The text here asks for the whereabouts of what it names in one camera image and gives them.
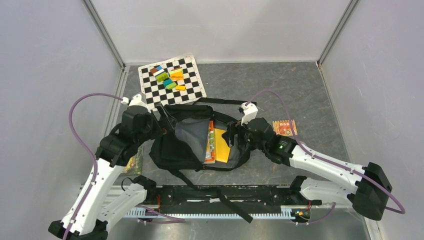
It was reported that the yellow book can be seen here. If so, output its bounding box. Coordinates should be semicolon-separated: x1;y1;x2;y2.
214;128;231;163

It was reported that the teal toy brick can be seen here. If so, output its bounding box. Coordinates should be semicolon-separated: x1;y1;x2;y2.
162;78;173;87

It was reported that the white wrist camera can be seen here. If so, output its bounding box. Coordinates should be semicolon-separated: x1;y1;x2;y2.
120;92;149;110
240;102;258;125

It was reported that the black and white chess mat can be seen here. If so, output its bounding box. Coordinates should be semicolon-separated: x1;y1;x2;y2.
138;53;207;110

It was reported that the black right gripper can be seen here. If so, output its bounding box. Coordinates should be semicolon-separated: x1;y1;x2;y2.
221;119;267;154

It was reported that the green toy brick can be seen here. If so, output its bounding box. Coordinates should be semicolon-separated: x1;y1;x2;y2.
155;72;169;82

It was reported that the orange toy brick stack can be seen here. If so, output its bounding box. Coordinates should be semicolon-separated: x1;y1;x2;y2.
169;67;184;81

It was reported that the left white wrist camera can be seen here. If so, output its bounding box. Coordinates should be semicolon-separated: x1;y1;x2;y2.
120;92;149;110

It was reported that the light green flat brick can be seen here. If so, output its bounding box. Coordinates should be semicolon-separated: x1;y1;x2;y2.
165;82;177;90

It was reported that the dark green forest book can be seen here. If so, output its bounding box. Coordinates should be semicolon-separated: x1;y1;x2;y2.
121;144;144;175

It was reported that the black student backpack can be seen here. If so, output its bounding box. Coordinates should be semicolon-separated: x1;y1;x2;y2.
149;97;254;223

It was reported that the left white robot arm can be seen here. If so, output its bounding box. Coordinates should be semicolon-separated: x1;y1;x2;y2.
48;105;175;240

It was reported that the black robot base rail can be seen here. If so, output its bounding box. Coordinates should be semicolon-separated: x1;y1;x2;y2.
142;184;323;214

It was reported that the orange treehouse story book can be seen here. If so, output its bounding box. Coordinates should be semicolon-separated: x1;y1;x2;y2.
203;120;215;164

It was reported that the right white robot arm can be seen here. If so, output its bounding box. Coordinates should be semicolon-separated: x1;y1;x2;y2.
222;118;393;221

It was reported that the yellow small toy brick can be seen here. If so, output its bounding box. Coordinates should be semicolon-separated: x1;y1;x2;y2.
175;85;186;91

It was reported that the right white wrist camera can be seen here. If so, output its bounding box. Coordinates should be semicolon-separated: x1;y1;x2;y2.
240;102;258;125

